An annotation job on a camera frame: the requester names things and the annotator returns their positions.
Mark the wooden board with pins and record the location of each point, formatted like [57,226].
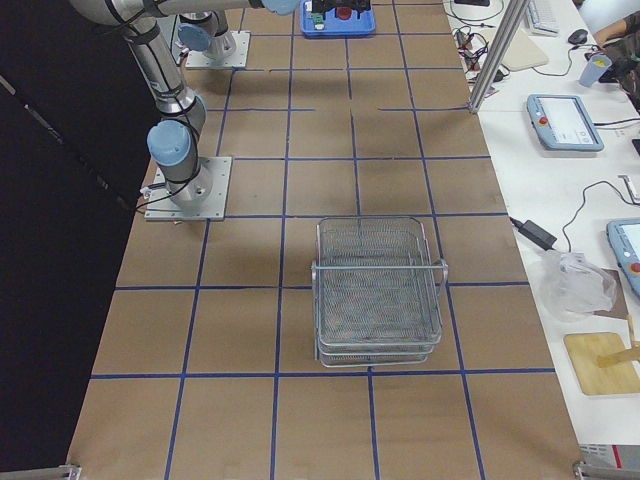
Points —
[602,364]

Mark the blue cup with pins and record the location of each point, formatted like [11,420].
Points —
[596,67]

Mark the aluminium frame post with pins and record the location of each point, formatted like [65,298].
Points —
[505,32]

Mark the far teach pendant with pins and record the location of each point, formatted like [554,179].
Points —
[562,123]

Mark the blue plastic tray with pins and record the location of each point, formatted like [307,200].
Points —
[335,27]

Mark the near teach pendant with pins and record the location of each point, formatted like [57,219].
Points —
[623,237]

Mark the green terminal block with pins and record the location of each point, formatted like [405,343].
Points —
[317,20]

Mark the black power adapter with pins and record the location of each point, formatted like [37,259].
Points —
[538,235]

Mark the beige pad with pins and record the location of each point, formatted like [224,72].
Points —
[523,53]

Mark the black computer mouse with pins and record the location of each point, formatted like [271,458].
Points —
[578,37]

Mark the white keyboard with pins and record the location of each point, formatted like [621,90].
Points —
[540,18]

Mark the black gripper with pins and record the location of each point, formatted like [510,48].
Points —
[334,5]

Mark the teach pendant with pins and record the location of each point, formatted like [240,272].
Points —
[562,123]
[623,237]

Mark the red emergency stop button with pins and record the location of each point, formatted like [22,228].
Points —
[343,13]

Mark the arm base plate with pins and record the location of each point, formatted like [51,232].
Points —
[203,198]
[224,52]

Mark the metal mesh shelf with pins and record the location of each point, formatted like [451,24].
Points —
[376,292]

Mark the clear plastic bag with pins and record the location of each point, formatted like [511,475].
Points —
[571,283]

